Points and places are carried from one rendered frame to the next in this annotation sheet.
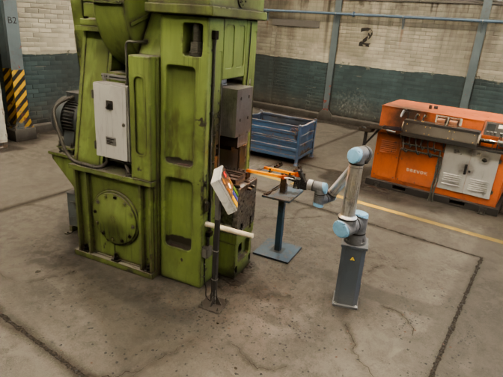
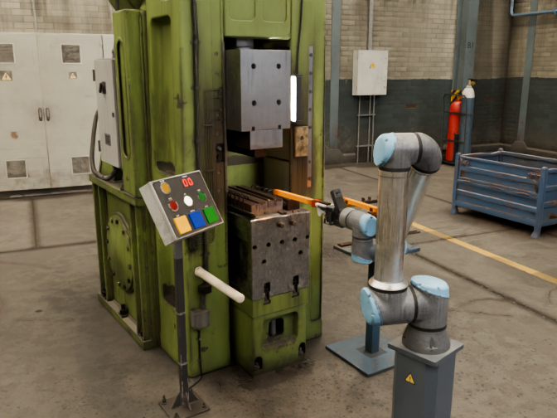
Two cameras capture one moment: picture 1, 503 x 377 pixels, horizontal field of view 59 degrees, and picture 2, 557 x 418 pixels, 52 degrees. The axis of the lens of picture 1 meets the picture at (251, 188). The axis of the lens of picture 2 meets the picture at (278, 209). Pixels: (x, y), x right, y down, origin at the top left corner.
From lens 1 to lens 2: 2.10 m
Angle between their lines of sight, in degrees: 32
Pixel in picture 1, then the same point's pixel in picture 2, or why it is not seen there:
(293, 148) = (531, 206)
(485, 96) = not seen: outside the picture
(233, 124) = (238, 109)
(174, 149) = (167, 149)
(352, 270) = (412, 404)
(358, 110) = not seen: outside the picture
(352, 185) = (383, 214)
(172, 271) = (168, 342)
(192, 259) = not seen: hidden behind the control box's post
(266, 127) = (491, 172)
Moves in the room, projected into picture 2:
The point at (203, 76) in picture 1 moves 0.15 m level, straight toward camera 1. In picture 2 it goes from (176, 26) to (157, 25)
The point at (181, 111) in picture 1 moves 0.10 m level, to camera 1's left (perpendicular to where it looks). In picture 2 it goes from (170, 89) to (157, 89)
